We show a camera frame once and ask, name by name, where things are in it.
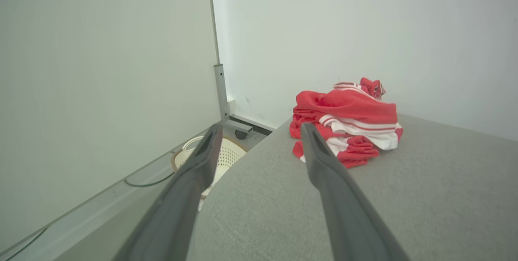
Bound dark floor cable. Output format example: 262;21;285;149
123;170;177;188
0;226;50;261

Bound white perforated laundry basket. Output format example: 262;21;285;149
172;136;247;210

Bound red white basketball jersey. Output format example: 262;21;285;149
293;77;403;151

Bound white partition panel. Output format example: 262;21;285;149
0;0;221;254

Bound grey metal partition post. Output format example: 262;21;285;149
214;64;231;122

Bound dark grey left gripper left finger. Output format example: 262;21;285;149
113;123;224;261

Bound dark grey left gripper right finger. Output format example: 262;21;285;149
301;123;409;261

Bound red shorts with white stripe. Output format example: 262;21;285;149
289;119;381;169

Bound grey partition foot with caster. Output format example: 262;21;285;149
224;119;254;140

